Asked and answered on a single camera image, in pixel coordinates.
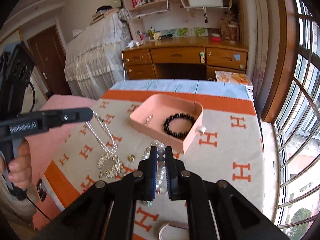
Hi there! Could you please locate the brown wooden door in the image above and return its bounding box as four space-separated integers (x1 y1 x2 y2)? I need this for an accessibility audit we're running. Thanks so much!
27 25 71 95

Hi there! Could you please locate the wooden desk with drawers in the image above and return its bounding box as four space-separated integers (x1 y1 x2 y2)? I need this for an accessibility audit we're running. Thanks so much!
123 36 248 81

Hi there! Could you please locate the pink strap smartwatch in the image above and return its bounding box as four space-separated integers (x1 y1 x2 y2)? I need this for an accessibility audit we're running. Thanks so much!
158 222 189 240

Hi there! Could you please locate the magazine on chair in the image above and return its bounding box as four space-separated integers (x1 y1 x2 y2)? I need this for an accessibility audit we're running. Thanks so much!
215 70 253 89

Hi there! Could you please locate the left human hand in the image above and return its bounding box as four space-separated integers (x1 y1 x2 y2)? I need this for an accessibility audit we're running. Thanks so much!
8 139 32 189

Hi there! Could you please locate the white pearl bracelet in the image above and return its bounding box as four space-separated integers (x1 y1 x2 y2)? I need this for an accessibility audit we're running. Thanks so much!
139 139 169 207

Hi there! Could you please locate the white lace covered furniture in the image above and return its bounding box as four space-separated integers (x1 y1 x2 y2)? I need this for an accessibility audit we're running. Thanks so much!
65 9 131 99

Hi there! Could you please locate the black bead bracelet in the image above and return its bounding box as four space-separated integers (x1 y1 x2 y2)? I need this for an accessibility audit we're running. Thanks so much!
163 113 196 140

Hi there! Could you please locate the orange H pattern blanket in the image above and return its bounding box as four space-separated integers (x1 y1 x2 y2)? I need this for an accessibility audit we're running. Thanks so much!
43 90 264 239

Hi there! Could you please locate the pink bedsheet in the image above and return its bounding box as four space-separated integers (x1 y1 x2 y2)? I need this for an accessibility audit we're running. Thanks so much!
27 95 96 230

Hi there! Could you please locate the silver rhinestone necklace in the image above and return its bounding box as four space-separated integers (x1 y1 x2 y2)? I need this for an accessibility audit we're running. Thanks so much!
85 109 123 180

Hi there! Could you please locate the pink jewelry tray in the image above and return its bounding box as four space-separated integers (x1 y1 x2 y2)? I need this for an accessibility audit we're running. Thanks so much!
130 94 206 154

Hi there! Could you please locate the white basket under shelf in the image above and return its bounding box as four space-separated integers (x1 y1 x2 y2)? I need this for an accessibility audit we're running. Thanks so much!
188 0 223 7

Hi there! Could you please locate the window with metal bars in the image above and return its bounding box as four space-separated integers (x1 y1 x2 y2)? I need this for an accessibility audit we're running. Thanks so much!
274 0 319 239

